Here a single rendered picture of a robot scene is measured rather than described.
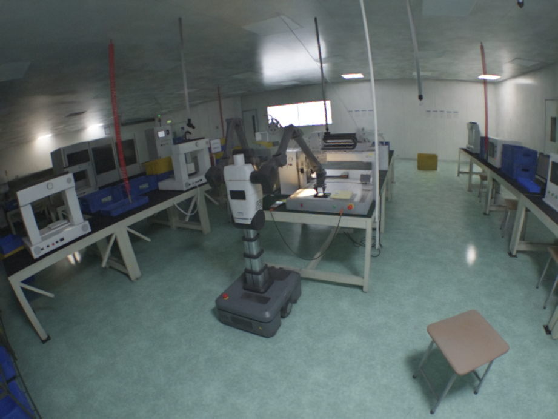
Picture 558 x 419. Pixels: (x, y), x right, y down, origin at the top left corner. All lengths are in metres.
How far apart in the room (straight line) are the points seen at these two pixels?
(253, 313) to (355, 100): 8.48
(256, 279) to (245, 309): 0.27
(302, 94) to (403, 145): 4.09
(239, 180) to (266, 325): 1.07
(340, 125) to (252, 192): 8.10
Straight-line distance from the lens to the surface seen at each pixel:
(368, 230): 2.20
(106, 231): 3.09
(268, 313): 1.98
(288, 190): 2.89
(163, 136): 7.70
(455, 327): 1.62
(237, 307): 2.09
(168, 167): 4.70
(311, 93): 10.05
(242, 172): 1.79
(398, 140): 9.50
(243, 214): 1.89
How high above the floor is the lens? 1.54
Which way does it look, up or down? 19 degrees down
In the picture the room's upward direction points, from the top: 6 degrees counter-clockwise
